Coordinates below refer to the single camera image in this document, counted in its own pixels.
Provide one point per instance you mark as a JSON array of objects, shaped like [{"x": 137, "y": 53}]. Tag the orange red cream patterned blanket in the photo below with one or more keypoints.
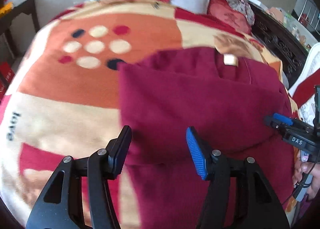
[{"x": 64, "y": 99}]

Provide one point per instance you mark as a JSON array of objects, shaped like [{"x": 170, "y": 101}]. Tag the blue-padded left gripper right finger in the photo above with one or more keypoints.
[{"x": 256, "y": 203}]

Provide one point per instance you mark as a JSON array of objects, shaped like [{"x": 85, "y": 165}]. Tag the black camera box with light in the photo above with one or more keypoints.
[{"x": 317, "y": 104}]

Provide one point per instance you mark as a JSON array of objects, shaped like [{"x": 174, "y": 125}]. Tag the dark red knit garment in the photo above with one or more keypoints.
[{"x": 164, "y": 94}]

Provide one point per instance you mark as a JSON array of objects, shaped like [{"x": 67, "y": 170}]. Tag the dark carved wooden headboard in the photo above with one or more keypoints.
[{"x": 280, "y": 42}]

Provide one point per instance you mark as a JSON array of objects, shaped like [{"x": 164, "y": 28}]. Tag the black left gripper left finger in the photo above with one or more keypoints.
[{"x": 59, "y": 205}]

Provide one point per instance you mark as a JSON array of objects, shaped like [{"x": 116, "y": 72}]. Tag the red heart pillow right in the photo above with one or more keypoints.
[{"x": 221, "y": 10}]

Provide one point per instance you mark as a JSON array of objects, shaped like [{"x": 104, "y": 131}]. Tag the person's right hand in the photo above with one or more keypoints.
[{"x": 311, "y": 171}]

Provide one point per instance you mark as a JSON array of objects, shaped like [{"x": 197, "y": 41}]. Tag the metal railing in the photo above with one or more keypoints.
[{"x": 309, "y": 16}]

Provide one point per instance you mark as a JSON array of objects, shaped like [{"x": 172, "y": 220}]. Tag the white and red garment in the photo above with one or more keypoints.
[{"x": 303, "y": 90}]

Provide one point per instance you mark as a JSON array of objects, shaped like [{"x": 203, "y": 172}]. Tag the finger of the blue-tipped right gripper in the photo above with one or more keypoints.
[{"x": 283, "y": 119}]

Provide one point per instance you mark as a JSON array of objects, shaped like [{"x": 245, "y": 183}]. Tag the dark wooden side table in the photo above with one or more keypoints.
[{"x": 26, "y": 8}]

